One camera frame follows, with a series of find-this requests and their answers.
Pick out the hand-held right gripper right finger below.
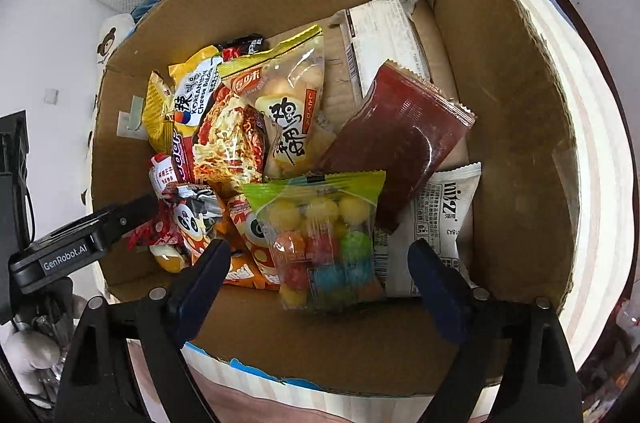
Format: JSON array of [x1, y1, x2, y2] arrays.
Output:
[[407, 238, 583, 423]]

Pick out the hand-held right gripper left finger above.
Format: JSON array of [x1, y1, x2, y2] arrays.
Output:
[[55, 238, 232, 423]]

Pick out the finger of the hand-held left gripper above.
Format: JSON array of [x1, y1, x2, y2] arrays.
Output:
[[92, 194, 160, 252]]

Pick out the small red clear snack packet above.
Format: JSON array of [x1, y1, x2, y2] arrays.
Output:
[[125, 213, 194, 275]]

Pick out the red white snack packet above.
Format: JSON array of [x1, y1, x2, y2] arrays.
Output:
[[148, 153, 194, 198]]

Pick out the green clear candy ball packet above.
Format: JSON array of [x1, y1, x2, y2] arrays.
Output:
[[242, 170, 387, 315]]

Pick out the brown cardboard box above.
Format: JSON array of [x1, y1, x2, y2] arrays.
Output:
[[80, 0, 579, 399]]

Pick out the orange panda snack packet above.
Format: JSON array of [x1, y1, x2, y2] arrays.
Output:
[[220, 195, 282, 292], [165, 184, 227, 265]]

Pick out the black device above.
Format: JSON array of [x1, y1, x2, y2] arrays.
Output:
[[0, 113, 37, 324]]

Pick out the white black print snack packet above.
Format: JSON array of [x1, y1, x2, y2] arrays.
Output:
[[372, 162, 483, 299]]

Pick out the grey plush toy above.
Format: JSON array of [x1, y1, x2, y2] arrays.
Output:
[[0, 293, 77, 404]]

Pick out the yellow snack packet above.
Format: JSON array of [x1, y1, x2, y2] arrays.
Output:
[[142, 70, 177, 152]]

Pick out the yellow red noodle packet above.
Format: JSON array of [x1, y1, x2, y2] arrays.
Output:
[[167, 45, 267, 184]]

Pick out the pink blanket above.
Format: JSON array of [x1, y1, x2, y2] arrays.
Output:
[[129, 338, 451, 423]]

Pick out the dark red snack packet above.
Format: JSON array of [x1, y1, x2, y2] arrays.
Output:
[[315, 59, 476, 235]]

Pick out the white bear print cloth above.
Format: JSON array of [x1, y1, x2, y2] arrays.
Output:
[[80, 14, 137, 204]]

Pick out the yellow clear egg cookie packet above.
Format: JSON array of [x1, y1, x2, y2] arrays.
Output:
[[220, 24, 339, 180]]

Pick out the clear plastic wrapper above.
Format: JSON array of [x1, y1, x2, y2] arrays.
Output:
[[580, 298, 640, 404]]

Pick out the large white snack packet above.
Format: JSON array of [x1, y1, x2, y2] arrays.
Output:
[[330, 0, 434, 104]]

